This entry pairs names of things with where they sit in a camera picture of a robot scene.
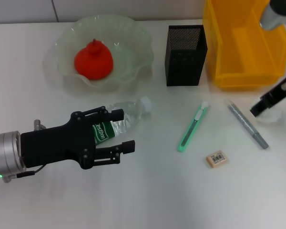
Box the grey glitter marker pen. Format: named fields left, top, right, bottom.
left=227, top=99, right=269, bottom=150

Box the beige eraser with barcode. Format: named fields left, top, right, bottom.
left=205, top=150, right=229, bottom=169

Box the green utility knife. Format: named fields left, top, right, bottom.
left=177, top=102, right=209, bottom=153

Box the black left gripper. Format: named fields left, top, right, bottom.
left=20, top=106, right=136, bottom=170

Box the yellow plastic storage bin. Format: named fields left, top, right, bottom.
left=202, top=0, right=286, bottom=91

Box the red-orange toy fruit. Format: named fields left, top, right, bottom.
left=74, top=38, right=114, bottom=81

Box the black mesh pen holder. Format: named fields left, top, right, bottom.
left=164, top=25, right=208, bottom=86

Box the clear water bottle green label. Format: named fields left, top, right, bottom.
left=92, top=96, right=153, bottom=146

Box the left gripper cable with plug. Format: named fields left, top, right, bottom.
left=3, top=119, right=46, bottom=184

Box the pale green glass fruit plate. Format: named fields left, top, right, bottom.
left=54, top=14, right=154, bottom=93

